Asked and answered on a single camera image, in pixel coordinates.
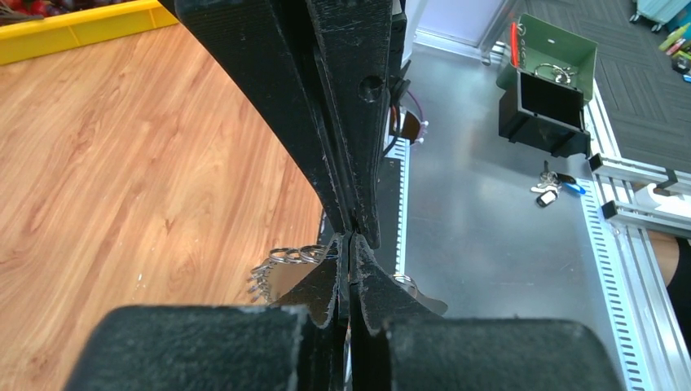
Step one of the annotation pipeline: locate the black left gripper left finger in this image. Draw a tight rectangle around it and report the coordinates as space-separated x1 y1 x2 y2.
65 235 346 390

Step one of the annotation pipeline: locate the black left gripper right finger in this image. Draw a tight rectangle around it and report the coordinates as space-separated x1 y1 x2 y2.
348 233 623 390

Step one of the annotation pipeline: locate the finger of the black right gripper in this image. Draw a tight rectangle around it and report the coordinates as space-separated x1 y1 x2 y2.
306 1 392 248
162 1 351 233

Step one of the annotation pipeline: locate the metal key organizer ring plate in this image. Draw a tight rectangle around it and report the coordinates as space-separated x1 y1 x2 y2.
247 244 448 315

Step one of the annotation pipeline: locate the green and black box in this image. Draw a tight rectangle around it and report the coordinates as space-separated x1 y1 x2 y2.
496 14 598 157

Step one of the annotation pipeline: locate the spare key bunch on floor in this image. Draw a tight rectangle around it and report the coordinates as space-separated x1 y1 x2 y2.
530 160 587 209

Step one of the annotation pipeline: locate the yellow plastic bin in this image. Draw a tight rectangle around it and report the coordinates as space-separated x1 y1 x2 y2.
1 1 178 65

